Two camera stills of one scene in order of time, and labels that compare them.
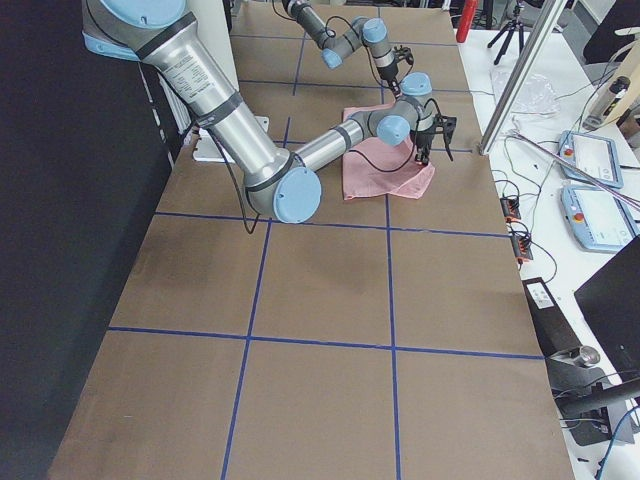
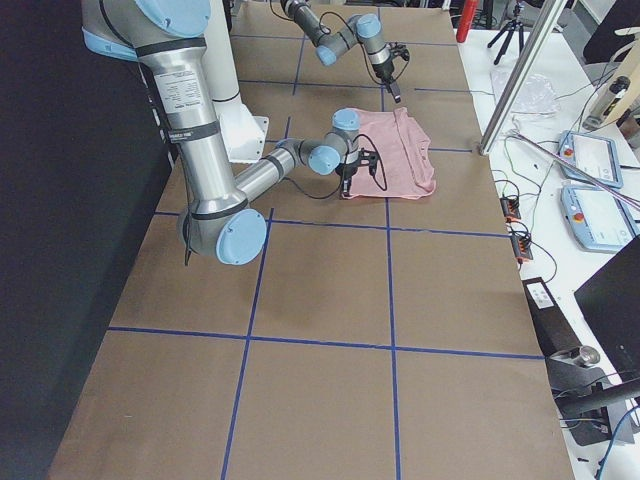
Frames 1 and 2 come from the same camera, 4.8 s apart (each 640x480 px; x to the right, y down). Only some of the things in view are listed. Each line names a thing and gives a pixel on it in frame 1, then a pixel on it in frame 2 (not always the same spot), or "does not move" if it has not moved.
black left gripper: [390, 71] does not move
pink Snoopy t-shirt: [373, 168] does not move
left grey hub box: [510, 208] does not move
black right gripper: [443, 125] -> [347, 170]
